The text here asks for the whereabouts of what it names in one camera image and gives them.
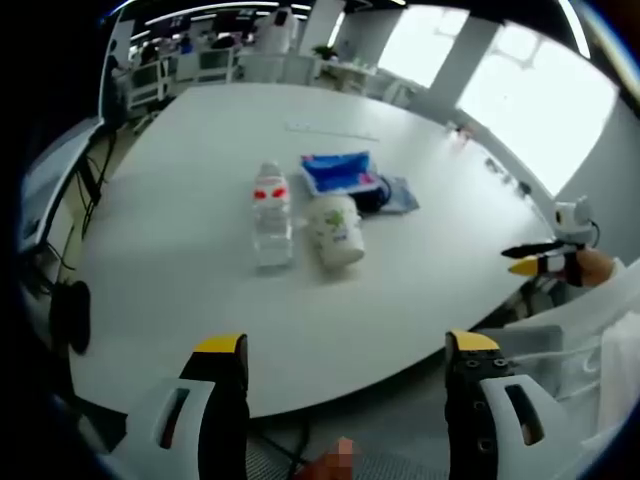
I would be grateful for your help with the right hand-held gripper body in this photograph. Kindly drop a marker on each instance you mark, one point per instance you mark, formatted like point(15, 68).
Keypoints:
point(573, 220)

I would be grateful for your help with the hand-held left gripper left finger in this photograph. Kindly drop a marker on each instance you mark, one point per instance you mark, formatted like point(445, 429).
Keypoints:
point(220, 395)

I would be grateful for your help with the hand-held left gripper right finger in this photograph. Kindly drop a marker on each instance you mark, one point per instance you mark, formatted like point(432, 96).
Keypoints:
point(480, 400)

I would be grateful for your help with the clear plastic water bottle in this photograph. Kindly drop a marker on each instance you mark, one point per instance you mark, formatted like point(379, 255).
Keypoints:
point(272, 220)

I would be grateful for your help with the white tissue canister green print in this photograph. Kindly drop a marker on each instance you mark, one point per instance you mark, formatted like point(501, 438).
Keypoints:
point(335, 227)

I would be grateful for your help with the blue wet wipes packet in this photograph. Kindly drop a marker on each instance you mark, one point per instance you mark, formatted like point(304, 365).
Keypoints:
point(337, 172)

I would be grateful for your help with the person's right hand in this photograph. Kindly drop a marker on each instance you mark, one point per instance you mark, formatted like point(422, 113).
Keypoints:
point(592, 267)

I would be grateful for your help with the white table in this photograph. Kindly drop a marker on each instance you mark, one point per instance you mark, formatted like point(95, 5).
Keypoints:
point(200, 280)

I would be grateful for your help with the black office chair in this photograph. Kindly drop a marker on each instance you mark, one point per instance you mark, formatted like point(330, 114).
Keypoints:
point(70, 320)

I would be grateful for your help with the white adjacent desk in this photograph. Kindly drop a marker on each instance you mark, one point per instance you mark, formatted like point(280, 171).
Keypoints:
point(55, 165)

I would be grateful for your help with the green potted plant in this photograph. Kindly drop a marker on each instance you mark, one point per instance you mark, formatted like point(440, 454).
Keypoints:
point(325, 51)

